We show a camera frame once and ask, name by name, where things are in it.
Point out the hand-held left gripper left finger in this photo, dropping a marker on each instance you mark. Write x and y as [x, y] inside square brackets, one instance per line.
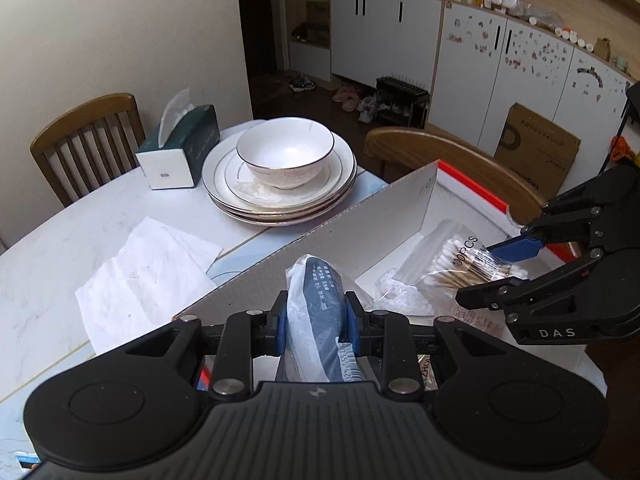
[281, 330]

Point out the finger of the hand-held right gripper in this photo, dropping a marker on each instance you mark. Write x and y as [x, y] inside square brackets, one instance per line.
[500, 292]
[515, 249]

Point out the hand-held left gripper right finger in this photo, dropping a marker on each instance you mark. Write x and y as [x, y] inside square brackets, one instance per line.
[353, 329]

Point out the white and navy plastic bag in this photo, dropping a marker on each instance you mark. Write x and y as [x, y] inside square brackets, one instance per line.
[320, 310]

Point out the bag of cotton swabs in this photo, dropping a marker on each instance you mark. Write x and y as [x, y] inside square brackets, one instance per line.
[447, 265]

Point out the small clear plastic bag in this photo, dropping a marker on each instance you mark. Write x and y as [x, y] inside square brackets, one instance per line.
[402, 295]

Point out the red and white cardboard box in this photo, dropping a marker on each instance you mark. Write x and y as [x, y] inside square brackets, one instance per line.
[390, 215]

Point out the marble patterned desktop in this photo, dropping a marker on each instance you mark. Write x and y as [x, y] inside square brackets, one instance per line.
[50, 270]

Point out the pink printed paper packet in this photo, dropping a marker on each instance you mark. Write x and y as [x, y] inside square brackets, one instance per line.
[475, 322]

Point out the brown cardboard box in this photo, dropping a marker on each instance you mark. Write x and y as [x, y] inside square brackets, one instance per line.
[537, 150]

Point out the large white gold-rimmed plate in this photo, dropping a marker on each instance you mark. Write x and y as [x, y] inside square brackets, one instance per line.
[280, 222]

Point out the wooden curved-back chair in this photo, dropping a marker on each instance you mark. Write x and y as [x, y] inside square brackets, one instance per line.
[450, 160]

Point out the white paper sheet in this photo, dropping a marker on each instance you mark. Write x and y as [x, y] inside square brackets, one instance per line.
[145, 270]

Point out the small white gold-rimmed plate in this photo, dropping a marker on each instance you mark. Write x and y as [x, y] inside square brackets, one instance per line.
[235, 182]

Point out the stack of white plates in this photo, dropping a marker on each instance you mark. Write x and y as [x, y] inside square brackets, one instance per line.
[214, 180]

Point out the white stickered cabinet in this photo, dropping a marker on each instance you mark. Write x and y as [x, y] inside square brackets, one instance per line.
[530, 75]

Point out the white gold-rimmed bowl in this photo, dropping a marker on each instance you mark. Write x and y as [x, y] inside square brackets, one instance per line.
[285, 152]

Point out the black shoe rack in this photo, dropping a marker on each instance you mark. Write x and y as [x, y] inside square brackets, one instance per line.
[402, 97]

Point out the green and white tissue box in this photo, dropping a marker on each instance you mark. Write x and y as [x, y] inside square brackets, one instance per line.
[172, 160]

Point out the white shoes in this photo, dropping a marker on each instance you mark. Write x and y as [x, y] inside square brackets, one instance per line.
[368, 109]

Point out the pink slippers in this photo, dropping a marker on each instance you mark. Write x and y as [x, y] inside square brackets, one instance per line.
[346, 96]

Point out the dark sneakers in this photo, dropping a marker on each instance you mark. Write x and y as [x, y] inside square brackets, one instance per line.
[301, 83]

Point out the wooden slat-back chair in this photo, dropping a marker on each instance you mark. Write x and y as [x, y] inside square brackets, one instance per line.
[85, 150]

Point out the dark door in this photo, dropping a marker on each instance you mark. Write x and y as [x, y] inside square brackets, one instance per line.
[260, 20]

